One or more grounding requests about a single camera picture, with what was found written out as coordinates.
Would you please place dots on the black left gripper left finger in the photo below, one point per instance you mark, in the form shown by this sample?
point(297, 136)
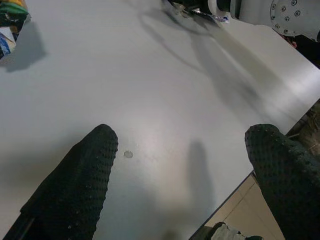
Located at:
point(75, 187)

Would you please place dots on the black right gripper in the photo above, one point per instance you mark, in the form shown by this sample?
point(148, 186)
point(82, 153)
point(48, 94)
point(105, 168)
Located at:
point(192, 3)

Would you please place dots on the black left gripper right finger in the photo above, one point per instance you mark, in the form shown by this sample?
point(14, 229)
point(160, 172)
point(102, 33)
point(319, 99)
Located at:
point(287, 187)

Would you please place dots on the shiny multicoloured snack packet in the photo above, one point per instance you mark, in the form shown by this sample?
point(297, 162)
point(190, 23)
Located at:
point(12, 11)

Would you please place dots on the blue and white packet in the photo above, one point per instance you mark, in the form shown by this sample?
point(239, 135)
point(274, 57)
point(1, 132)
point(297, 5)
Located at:
point(5, 42)

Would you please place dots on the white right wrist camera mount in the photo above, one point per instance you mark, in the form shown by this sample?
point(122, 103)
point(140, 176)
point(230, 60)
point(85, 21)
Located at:
point(212, 5)

